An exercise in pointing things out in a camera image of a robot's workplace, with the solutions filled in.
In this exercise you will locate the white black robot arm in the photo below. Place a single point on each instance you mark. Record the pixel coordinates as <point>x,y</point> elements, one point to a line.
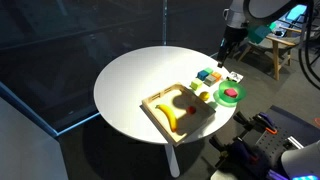
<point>243,14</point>

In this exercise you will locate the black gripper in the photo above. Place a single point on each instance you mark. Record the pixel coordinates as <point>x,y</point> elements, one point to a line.
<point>232,36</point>

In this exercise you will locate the lime green cube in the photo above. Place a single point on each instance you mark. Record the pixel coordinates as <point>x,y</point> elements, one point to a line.
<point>196,84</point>

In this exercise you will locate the blue cube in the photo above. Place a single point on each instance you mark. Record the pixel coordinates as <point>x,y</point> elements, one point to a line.
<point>202,75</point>

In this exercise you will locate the wooden chair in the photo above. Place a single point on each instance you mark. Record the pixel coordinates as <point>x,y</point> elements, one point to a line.
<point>279,47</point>

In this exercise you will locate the wooden slatted tray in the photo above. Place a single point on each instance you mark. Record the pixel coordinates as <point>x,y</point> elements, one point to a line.
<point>178,98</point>

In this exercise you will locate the white round table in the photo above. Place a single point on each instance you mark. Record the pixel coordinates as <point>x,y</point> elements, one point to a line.
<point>146,95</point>

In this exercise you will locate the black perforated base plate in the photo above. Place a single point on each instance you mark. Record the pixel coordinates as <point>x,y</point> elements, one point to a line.
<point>265,148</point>

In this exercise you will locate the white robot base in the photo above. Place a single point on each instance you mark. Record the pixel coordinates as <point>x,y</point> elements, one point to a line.
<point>302,164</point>

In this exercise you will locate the yellow lemon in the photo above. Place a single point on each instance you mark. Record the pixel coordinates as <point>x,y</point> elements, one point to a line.
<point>204,95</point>

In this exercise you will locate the grey cube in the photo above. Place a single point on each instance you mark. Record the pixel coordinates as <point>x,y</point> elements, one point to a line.
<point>210,80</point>

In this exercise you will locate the yellow banana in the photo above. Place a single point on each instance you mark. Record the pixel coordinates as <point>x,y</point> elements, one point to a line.
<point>170,116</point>

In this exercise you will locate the green plastic bowl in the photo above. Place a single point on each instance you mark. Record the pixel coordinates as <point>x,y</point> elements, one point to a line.
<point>225,100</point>

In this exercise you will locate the small red ball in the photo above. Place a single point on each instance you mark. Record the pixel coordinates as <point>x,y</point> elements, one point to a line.
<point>191,110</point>

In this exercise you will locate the pink cube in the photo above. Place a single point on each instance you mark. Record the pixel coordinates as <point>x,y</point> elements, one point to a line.
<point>231,93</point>

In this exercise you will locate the orange cube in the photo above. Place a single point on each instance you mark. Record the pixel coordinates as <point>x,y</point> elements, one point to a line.
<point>216,75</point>

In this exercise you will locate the white patterned box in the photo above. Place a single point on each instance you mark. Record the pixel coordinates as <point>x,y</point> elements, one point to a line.
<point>235,77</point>

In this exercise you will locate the purple orange clamp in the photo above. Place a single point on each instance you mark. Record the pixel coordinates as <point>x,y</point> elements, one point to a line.
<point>263,119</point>

